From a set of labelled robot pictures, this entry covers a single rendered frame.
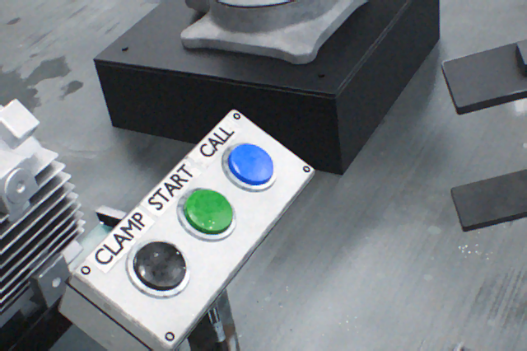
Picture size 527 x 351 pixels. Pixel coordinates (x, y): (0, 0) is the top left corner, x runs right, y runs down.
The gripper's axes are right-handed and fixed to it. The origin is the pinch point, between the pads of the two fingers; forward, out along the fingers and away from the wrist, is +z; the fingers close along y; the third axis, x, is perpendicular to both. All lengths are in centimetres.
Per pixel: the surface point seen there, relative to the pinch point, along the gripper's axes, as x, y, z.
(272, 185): -2.9, -2.9, 12.1
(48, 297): -2.6, -9.9, 30.8
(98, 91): -51, -46, 39
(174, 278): 4.2, 1.9, 17.8
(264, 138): -6.7, -3.0, 12.0
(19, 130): -11.4, -1.3, 28.6
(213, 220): 0.4, 0.3, 15.5
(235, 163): -3.9, -0.9, 13.8
